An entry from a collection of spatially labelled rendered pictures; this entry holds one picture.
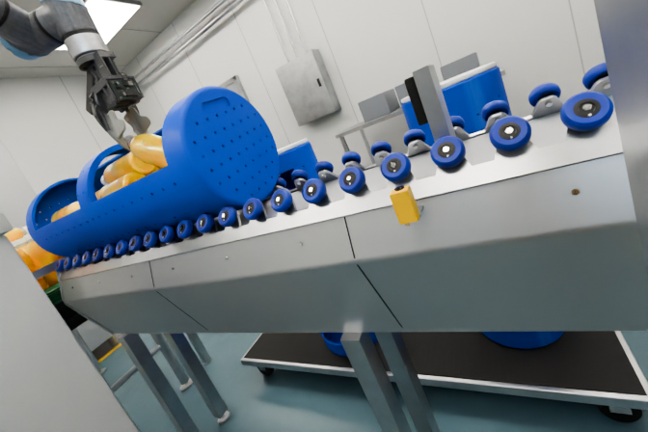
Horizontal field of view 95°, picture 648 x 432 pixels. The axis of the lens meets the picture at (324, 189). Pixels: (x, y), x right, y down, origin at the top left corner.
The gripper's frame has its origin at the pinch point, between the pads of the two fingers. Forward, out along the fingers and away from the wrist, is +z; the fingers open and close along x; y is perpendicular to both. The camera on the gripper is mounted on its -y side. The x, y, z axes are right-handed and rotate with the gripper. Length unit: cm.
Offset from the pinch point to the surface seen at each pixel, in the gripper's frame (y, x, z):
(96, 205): -13.2, -8.3, 10.4
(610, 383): 85, 31, 105
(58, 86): -480, 245, -206
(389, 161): 60, -4, 23
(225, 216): 23.3, -5.0, 23.3
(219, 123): 25.5, 3.1, 5.0
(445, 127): 68, 1, 21
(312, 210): 44, -5, 27
